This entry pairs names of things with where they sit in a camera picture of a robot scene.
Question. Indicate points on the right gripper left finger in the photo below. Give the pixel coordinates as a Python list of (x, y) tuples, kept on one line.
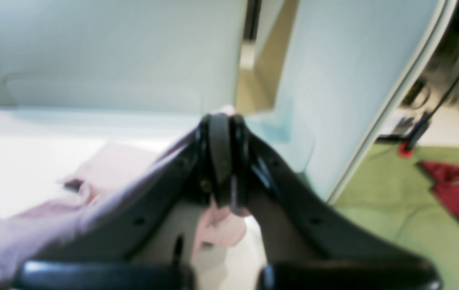
[(133, 250)]

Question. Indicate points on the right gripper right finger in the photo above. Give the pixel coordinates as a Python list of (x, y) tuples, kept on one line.
[(309, 245)]

